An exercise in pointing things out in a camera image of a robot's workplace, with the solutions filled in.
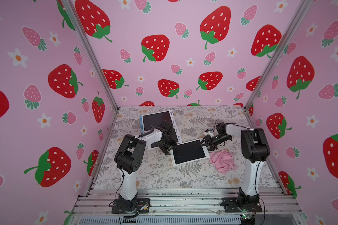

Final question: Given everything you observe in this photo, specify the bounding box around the pink fluffy cloth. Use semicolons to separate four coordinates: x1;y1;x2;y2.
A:
209;150;237;174

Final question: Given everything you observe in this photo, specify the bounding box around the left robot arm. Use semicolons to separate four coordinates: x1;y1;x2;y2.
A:
115;121;177;211

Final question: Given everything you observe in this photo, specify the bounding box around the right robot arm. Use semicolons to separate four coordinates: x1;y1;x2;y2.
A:
201;122;270;208

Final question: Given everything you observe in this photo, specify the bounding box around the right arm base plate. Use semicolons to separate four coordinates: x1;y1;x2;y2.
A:
220;197;263;213

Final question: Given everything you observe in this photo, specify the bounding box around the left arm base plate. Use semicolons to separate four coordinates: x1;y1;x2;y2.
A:
111;198;150;214

